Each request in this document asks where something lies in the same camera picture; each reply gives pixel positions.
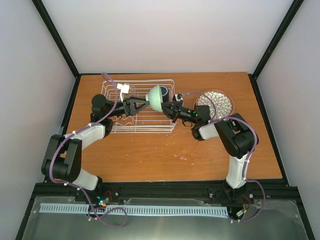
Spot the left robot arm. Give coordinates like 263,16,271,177
41,94,150,202

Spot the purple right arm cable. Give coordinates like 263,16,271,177
181,91,266,223

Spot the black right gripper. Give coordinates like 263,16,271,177
156,100,198,125

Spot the light blue slotted cable duct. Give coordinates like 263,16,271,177
39,203,228,218

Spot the white wire dish rack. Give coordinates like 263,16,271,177
111,79,176,134

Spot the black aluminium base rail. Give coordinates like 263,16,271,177
32,181,300,208

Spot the pale green ceramic bowl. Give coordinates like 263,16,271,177
145,85,163,113

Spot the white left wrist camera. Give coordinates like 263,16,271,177
116,83,130,102

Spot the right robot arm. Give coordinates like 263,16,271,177
161,101,259,201

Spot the black enclosure frame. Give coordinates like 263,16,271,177
16,0,315,240

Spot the white floral pattern plate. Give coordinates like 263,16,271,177
196,91,232,119

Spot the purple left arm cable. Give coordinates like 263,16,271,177
49,72,121,186

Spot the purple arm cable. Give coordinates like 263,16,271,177
49,72,121,186
181,91,266,223

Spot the dark blue ceramic mug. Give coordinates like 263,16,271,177
160,85,169,103

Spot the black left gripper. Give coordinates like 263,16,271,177
106,96,150,118

